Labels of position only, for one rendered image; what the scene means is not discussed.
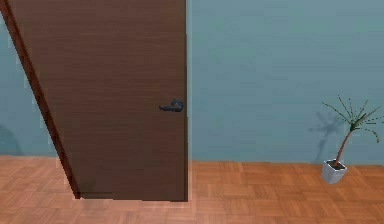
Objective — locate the dark brown room door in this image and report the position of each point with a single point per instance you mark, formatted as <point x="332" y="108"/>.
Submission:
<point x="110" y="100"/>

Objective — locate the house plant in white pot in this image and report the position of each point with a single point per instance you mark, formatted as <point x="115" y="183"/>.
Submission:
<point x="334" y="170"/>

